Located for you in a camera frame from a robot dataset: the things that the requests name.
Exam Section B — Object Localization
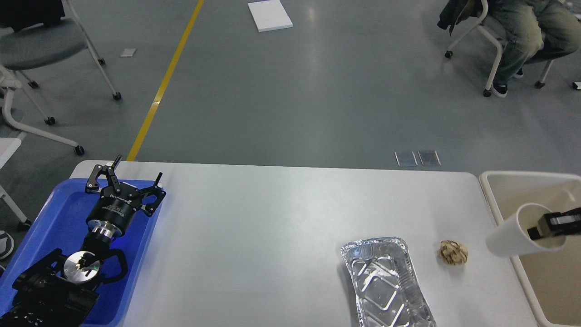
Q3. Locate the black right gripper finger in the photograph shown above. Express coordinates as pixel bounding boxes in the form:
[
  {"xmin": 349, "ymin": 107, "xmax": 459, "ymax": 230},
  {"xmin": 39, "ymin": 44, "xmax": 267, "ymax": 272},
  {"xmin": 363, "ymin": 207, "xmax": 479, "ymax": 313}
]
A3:
[{"xmin": 527, "ymin": 208, "xmax": 581, "ymax": 240}]

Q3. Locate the left floor socket cover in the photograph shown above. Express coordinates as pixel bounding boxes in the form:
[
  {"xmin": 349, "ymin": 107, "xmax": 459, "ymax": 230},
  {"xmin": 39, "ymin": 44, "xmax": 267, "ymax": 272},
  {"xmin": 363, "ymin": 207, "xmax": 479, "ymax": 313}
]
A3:
[{"xmin": 394, "ymin": 151, "xmax": 419, "ymax": 167}]

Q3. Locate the white chair frame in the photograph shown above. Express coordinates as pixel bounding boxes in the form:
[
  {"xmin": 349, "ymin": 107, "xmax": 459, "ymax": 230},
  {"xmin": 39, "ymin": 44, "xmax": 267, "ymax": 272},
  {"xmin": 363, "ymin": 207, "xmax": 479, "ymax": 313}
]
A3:
[{"xmin": 0, "ymin": 64, "xmax": 85, "ymax": 156}]

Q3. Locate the crumpled brown paper ball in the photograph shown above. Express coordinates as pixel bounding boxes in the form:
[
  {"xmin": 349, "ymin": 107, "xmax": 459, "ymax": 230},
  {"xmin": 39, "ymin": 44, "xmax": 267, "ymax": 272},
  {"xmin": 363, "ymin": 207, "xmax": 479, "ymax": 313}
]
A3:
[{"xmin": 438, "ymin": 240, "xmax": 468, "ymax": 266}]

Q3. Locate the white paper cup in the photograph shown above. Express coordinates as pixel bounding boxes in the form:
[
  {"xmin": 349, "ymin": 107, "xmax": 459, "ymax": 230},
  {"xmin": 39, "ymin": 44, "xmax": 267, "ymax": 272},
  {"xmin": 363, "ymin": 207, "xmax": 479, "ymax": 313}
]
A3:
[{"xmin": 485, "ymin": 203, "xmax": 566, "ymax": 258}]

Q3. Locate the seated person in jeans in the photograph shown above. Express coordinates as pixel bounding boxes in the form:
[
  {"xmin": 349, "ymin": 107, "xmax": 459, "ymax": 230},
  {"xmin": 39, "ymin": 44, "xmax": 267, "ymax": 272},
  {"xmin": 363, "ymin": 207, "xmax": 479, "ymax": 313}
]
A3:
[{"xmin": 487, "ymin": 0, "xmax": 581, "ymax": 98}]

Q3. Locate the right floor socket cover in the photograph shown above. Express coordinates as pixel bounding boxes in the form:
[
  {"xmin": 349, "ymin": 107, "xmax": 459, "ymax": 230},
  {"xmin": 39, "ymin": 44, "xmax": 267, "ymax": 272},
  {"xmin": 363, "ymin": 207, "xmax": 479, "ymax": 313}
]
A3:
[{"xmin": 418, "ymin": 150, "xmax": 441, "ymax": 166}]

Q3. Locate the floor socket cover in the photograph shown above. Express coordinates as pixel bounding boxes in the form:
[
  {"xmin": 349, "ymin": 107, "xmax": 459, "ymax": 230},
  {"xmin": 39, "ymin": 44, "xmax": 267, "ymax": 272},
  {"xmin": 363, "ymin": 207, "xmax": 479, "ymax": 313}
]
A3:
[
  {"xmin": 418, "ymin": 150, "xmax": 441, "ymax": 166},
  {"xmin": 394, "ymin": 151, "xmax": 419, "ymax": 167}
]

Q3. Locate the beige plastic bin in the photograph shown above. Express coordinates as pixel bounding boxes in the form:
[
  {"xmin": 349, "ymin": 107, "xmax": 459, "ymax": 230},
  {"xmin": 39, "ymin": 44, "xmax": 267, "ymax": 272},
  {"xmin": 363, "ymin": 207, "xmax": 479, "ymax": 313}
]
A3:
[{"xmin": 479, "ymin": 170, "xmax": 581, "ymax": 327}]

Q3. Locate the small grey floor plate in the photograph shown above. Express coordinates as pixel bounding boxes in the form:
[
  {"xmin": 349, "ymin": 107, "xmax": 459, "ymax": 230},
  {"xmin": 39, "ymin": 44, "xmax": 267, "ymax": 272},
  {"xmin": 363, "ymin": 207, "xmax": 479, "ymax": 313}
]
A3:
[{"xmin": 119, "ymin": 48, "xmax": 137, "ymax": 58}]

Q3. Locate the grey office chair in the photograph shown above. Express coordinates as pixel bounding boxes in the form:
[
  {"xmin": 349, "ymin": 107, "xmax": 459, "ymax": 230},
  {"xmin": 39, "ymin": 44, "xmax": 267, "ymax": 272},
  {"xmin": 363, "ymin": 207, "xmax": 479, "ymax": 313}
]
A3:
[{"xmin": 1, "ymin": 0, "xmax": 122, "ymax": 101}]

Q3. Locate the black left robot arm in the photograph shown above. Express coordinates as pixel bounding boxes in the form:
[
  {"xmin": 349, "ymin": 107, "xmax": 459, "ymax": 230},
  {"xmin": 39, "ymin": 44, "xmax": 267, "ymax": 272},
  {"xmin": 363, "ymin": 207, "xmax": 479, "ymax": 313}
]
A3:
[{"xmin": 1, "ymin": 157, "xmax": 166, "ymax": 327}]

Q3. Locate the blue plastic tray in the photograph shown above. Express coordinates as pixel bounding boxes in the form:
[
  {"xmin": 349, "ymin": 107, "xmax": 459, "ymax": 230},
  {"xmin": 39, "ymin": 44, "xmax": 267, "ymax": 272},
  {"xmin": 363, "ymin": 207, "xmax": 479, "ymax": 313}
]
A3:
[{"xmin": 0, "ymin": 178, "xmax": 159, "ymax": 327}]

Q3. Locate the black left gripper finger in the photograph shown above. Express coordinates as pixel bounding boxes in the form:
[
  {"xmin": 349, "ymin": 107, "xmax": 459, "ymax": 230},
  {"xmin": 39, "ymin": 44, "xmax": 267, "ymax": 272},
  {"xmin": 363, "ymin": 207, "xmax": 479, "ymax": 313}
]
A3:
[
  {"xmin": 85, "ymin": 155, "xmax": 122, "ymax": 195},
  {"xmin": 134, "ymin": 172, "xmax": 166, "ymax": 217}
]

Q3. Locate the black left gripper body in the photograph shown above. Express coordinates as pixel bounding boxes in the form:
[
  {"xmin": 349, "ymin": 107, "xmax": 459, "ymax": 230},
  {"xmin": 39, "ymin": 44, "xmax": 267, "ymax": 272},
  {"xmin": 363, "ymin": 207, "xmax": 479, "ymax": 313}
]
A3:
[{"xmin": 86, "ymin": 183, "xmax": 153, "ymax": 238}]

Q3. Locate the white chair under person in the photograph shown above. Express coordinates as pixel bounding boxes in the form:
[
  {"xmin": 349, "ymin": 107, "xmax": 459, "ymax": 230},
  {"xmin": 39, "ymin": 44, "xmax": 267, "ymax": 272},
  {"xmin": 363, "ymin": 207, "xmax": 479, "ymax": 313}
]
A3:
[{"xmin": 445, "ymin": 0, "xmax": 555, "ymax": 98}]

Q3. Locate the aluminium foil tray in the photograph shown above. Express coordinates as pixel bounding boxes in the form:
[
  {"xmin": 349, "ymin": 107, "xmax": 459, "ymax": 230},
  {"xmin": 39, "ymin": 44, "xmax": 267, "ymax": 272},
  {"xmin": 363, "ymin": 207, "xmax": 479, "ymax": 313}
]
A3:
[{"xmin": 340, "ymin": 237, "xmax": 437, "ymax": 327}]

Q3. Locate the white board on floor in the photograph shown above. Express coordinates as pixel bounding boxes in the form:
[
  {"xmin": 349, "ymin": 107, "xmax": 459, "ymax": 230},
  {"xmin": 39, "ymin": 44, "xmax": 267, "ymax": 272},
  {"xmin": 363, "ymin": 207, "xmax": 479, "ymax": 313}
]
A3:
[{"xmin": 247, "ymin": 0, "xmax": 293, "ymax": 32}]

